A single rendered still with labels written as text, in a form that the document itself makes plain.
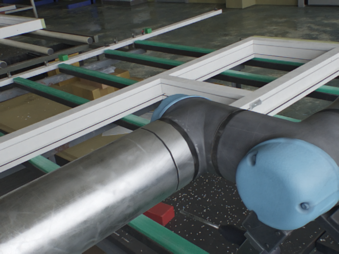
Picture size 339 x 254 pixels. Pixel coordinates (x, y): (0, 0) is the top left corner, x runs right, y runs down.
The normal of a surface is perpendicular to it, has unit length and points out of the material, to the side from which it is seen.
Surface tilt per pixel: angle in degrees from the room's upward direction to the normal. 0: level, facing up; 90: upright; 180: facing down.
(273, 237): 90
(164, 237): 0
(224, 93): 90
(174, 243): 0
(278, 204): 89
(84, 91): 90
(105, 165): 26
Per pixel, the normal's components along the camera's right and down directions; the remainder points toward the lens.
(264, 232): -0.73, 0.37
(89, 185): 0.36, -0.47
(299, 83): 0.70, 0.23
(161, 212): -0.12, -0.90
